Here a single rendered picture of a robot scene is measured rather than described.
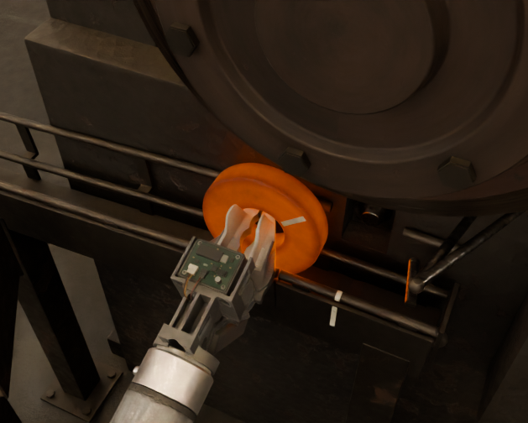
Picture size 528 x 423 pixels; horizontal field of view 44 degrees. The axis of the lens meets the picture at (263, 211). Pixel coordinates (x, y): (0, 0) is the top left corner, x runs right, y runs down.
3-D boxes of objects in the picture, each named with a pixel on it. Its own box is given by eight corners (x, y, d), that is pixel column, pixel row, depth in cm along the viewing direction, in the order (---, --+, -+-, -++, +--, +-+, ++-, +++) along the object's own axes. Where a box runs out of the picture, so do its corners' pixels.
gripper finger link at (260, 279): (285, 245, 74) (253, 313, 70) (286, 251, 75) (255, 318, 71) (248, 232, 75) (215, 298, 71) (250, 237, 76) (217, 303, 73)
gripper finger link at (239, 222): (263, 179, 73) (227, 248, 69) (268, 205, 78) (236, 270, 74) (237, 170, 74) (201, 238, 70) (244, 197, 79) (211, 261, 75)
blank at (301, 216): (258, 265, 88) (248, 283, 86) (190, 179, 82) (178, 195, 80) (352, 247, 78) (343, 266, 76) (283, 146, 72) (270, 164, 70)
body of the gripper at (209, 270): (258, 253, 67) (206, 359, 62) (267, 284, 74) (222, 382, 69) (193, 229, 69) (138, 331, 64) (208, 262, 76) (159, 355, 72)
